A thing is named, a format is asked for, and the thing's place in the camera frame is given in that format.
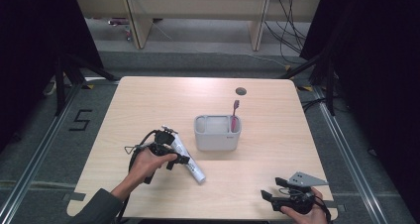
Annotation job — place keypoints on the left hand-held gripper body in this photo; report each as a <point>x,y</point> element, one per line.
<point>163,138</point>

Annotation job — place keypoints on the small brown disc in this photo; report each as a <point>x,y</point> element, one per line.
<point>241,91</point>

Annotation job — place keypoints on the person's right hand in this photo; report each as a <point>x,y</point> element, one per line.
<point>310,217</point>

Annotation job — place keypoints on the person's left hand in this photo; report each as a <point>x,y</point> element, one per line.
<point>145,166</point>

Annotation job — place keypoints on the light wooden shelf unit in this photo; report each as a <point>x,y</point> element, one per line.
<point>198,6</point>

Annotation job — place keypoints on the white toothpaste tube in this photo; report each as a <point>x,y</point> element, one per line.
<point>195,171</point>

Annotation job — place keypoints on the metal floor rail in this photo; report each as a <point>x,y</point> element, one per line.
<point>348,151</point>
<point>42,148</point>

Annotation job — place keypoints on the black curtain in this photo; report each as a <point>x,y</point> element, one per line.
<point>379,52</point>
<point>26,35</point>

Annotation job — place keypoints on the black metal stand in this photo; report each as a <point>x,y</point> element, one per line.
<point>60,85</point>
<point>330,88</point>

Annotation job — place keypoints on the gray toothbrush holder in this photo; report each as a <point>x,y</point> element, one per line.
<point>216,139</point>

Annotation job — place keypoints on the pink toothbrush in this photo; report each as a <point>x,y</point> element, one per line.
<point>235,111</point>

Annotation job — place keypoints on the white object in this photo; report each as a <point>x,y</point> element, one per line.
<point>50,88</point>

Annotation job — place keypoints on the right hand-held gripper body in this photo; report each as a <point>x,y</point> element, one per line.
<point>302,179</point>

